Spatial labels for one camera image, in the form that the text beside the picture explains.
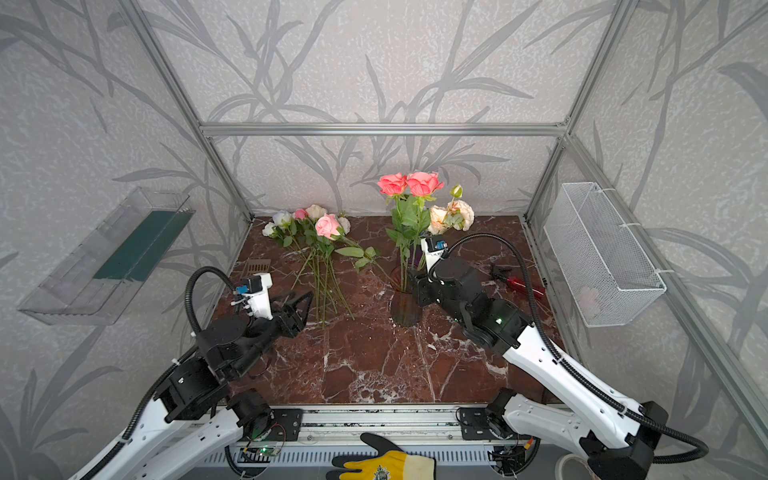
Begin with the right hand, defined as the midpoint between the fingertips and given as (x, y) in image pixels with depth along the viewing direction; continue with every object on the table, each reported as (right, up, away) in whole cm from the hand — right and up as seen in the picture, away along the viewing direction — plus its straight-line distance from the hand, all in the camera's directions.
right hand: (416, 260), depth 70 cm
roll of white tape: (+33, -46, -2) cm, 57 cm away
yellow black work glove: (-7, -46, -3) cm, 46 cm away
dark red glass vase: (-3, -14, +16) cm, 21 cm away
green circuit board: (-35, -46, 0) cm, 58 cm away
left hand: (-24, -6, -3) cm, 25 cm away
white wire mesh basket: (+40, -3, -9) cm, 41 cm away
